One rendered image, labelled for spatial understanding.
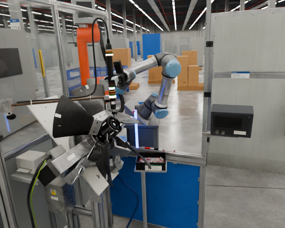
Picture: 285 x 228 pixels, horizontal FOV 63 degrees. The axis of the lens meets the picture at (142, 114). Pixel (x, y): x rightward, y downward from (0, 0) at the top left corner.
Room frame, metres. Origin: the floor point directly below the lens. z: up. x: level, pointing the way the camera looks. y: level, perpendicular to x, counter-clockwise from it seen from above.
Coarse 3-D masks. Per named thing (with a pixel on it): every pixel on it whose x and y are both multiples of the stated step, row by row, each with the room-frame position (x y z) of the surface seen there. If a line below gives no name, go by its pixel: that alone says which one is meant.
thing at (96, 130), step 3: (96, 120) 1.28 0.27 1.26; (99, 120) 1.29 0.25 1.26; (93, 123) 1.26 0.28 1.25; (96, 123) 1.28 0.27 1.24; (99, 123) 1.29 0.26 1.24; (93, 126) 1.26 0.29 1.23; (96, 126) 1.28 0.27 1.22; (99, 126) 1.29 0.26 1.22; (90, 129) 1.25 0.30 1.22; (93, 129) 1.26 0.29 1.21; (96, 129) 1.28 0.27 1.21; (90, 132) 1.25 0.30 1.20; (96, 132) 1.28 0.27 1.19
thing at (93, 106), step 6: (90, 84) 1.55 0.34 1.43; (72, 90) 1.48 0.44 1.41; (78, 90) 1.48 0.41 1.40; (84, 90) 1.49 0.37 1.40; (90, 90) 1.50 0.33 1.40; (96, 90) 1.51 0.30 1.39; (102, 90) 1.53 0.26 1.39; (96, 96) 1.47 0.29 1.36; (84, 102) 1.43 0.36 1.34; (90, 102) 1.44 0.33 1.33; (96, 102) 1.44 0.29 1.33; (102, 102) 1.45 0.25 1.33; (84, 108) 1.41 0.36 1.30; (90, 108) 1.41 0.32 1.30; (96, 108) 1.41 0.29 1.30; (102, 108) 1.41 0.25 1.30
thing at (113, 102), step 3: (108, 39) 1.41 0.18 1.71; (108, 42) 1.41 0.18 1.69; (108, 45) 1.40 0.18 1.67; (111, 45) 1.42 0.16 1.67; (108, 48) 1.40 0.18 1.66; (111, 48) 1.41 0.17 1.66; (111, 99) 1.40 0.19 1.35; (114, 99) 1.41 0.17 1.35; (111, 102) 1.41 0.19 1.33; (114, 102) 1.41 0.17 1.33; (111, 105) 1.41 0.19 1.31; (114, 105) 1.41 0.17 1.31; (111, 108) 1.41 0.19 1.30; (114, 108) 1.41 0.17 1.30
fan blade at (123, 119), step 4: (120, 112) 1.68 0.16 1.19; (116, 116) 1.59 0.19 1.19; (120, 116) 1.60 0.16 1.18; (124, 116) 1.61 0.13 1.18; (128, 116) 1.63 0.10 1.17; (120, 120) 1.49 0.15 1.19; (124, 120) 1.50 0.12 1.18; (128, 120) 1.52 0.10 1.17; (132, 120) 1.55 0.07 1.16; (136, 120) 1.58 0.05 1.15
